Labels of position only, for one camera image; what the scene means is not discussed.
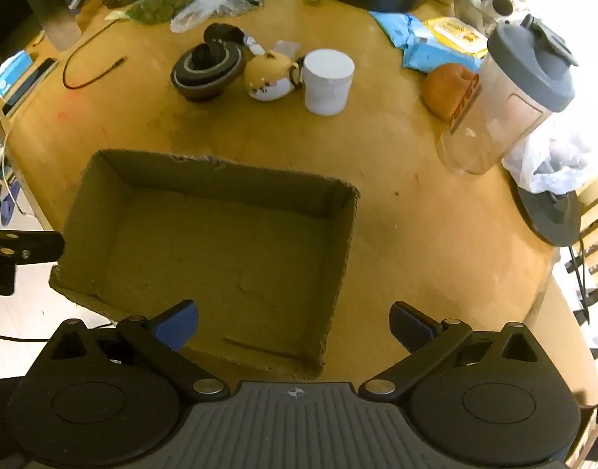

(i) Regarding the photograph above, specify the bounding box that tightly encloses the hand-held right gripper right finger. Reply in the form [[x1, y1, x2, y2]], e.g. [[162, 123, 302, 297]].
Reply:
[[360, 301, 544, 398]]

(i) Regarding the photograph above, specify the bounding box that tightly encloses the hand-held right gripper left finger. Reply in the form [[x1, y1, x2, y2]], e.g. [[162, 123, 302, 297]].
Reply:
[[47, 299, 230, 403]]

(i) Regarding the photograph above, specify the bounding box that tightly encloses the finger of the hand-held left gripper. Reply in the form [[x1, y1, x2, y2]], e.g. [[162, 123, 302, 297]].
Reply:
[[0, 260, 16, 297], [0, 229, 66, 265]]

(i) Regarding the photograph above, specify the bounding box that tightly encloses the brown cardboard box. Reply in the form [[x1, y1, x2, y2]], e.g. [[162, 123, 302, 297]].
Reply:
[[49, 149, 361, 380]]

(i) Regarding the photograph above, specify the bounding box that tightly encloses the black tape roll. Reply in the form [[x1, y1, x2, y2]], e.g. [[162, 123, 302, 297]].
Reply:
[[171, 42, 245, 91]]

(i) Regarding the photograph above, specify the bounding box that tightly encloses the white cup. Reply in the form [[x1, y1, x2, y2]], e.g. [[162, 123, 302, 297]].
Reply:
[[302, 49, 355, 117]]

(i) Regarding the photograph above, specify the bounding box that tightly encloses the tan and white round toy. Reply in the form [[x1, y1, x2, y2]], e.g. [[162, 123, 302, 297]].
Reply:
[[243, 51, 304, 102]]

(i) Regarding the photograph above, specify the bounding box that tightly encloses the thin tape ring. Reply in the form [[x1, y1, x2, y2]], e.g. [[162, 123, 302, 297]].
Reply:
[[182, 45, 242, 84]]

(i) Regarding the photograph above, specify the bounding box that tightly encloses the blue plastic object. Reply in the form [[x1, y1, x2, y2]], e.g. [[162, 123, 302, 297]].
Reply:
[[0, 183, 21, 228]]

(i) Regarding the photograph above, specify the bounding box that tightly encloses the black flat tablet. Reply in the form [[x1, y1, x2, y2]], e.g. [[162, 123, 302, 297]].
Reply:
[[3, 57, 59, 113]]

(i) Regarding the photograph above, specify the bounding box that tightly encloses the blue and white box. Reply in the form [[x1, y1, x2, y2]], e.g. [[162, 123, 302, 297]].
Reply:
[[0, 50, 33, 98]]

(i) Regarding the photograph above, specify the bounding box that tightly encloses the dark grey round base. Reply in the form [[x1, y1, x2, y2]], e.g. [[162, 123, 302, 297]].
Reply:
[[511, 176, 583, 247]]

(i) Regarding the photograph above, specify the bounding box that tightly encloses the white plastic bag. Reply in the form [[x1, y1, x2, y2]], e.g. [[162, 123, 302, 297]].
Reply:
[[501, 117, 598, 195]]

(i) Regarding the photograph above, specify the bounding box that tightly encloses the clear shaker bottle grey lid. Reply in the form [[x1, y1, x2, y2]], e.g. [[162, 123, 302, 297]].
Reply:
[[437, 14, 579, 177]]

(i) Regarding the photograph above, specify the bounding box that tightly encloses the steel electric kettle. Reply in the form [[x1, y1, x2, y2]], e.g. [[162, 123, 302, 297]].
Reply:
[[23, 0, 82, 52]]

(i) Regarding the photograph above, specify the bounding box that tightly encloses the blue wipes packet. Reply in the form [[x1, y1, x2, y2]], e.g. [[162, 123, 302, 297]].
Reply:
[[401, 34, 488, 73], [369, 10, 429, 50]]

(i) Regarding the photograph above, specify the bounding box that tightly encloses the bag of green balls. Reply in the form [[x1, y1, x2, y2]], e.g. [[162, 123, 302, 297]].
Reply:
[[125, 0, 214, 25]]

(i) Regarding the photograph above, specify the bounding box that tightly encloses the clear plastic bag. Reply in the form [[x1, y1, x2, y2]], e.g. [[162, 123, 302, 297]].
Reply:
[[169, 0, 265, 34]]

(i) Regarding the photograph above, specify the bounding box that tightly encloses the yellow wipes packet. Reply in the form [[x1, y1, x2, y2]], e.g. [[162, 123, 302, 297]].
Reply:
[[423, 16, 489, 57]]

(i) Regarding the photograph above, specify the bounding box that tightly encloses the clear plastic piece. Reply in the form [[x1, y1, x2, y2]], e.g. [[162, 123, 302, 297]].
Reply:
[[272, 40, 301, 62]]

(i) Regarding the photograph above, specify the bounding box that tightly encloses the foil roll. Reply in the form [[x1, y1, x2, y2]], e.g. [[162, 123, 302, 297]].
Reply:
[[482, 0, 519, 20]]

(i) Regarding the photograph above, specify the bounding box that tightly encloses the black cable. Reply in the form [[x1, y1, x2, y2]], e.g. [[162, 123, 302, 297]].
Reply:
[[62, 56, 129, 90]]

